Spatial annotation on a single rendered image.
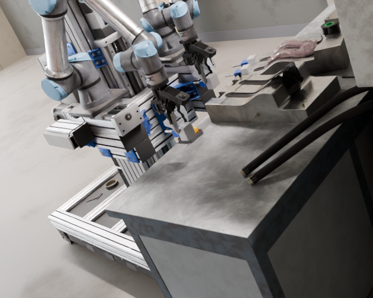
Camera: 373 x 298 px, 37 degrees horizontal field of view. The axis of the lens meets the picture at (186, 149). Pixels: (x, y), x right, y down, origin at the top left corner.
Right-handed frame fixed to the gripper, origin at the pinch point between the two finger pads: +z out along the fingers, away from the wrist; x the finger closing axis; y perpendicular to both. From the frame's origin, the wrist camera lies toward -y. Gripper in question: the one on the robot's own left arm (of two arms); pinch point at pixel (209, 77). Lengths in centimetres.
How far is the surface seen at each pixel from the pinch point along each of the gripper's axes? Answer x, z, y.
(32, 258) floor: 51, 95, 162
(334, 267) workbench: 44, 60, -63
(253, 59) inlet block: -31.2, 7.3, -2.1
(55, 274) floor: 57, 95, 127
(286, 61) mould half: -21.7, 5.8, -26.4
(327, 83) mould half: -4, 9, -54
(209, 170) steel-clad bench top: 48, 15, -28
